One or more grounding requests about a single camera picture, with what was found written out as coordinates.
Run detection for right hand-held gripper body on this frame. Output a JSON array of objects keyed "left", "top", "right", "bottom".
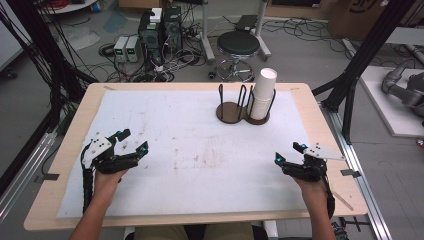
[{"left": 283, "top": 143, "right": 346, "bottom": 183}]

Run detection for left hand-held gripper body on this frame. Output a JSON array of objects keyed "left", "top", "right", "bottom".
[{"left": 81, "top": 134, "right": 141, "bottom": 175}]

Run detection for stack of white paper cups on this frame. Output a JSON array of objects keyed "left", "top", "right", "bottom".
[{"left": 246, "top": 67, "right": 278, "bottom": 121}]

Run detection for black wire cup holder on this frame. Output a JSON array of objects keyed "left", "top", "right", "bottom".
[{"left": 215, "top": 83, "right": 277, "bottom": 126}]

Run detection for person's left hand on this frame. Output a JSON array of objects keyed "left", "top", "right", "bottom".
[{"left": 94, "top": 168, "right": 129, "bottom": 198}]

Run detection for person's right hand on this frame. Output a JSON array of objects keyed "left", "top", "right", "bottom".
[{"left": 293, "top": 176, "right": 329, "bottom": 201}]

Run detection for black tape strip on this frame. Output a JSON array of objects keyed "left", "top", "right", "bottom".
[
  {"left": 340, "top": 168, "right": 362, "bottom": 179},
  {"left": 33, "top": 173, "right": 61, "bottom": 184}
]

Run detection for thin wooden stick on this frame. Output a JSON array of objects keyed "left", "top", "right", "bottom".
[{"left": 329, "top": 188, "right": 355, "bottom": 212}]

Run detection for white foam mat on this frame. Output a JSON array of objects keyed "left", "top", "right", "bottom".
[{"left": 56, "top": 89, "right": 334, "bottom": 219}]

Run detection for small electronic board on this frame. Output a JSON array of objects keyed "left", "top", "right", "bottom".
[{"left": 333, "top": 222, "right": 349, "bottom": 240}]

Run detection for person's khaki trousers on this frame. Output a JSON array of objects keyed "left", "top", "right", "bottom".
[{"left": 133, "top": 222, "right": 256, "bottom": 240}]

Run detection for grey bench power supply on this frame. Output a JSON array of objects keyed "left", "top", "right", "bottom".
[
  {"left": 125, "top": 35, "right": 143, "bottom": 63},
  {"left": 113, "top": 35, "right": 129, "bottom": 63}
]

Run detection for white floor board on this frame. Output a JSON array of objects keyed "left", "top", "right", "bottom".
[{"left": 359, "top": 65, "right": 424, "bottom": 138}]

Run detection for black computer tower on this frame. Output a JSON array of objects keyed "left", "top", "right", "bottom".
[
  {"left": 137, "top": 11, "right": 164, "bottom": 65},
  {"left": 162, "top": 5, "right": 184, "bottom": 54}
]

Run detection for white metal stand leg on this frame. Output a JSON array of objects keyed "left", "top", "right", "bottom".
[
  {"left": 199, "top": 0, "right": 217, "bottom": 64},
  {"left": 253, "top": 0, "right": 273, "bottom": 62}
]

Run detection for black round stool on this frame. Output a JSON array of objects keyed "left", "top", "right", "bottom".
[{"left": 215, "top": 30, "right": 262, "bottom": 84}]

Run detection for small white box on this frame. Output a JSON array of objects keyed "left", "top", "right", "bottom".
[{"left": 149, "top": 7, "right": 163, "bottom": 24}]

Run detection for flat black device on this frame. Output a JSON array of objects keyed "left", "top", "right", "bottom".
[{"left": 234, "top": 14, "right": 258, "bottom": 33}]

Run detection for brown cardboard box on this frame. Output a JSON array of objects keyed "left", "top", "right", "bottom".
[{"left": 328, "top": 0, "right": 424, "bottom": 41}]

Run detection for black sleeved gripper cable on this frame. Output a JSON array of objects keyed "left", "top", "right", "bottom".
[
  {"left": 80, "top": 141, "right": 96, "bottom": 214},
  {"left": 321, "top": 169, "right": 336, "bottom": 219}
]

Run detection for aluminium floor rail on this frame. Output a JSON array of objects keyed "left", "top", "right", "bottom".
[
  {"left": 319, "top": 103, "right": 393, "bottom": 240},
  {"left": 0, "top": 131, "right": 58, "bottom": 221}
]

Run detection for tangle of floor cables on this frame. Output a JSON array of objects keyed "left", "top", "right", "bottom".
[{"left": 96, "top": 43, "right": 208, "bottom": 84}]

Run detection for black metal frame post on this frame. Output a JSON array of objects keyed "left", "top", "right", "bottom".
[
  {"left": 6, "top": 0, "right": 99, "bottom": 134},
  {"left": 311, "top": 0, "right": 416, "bottom": 144}
]

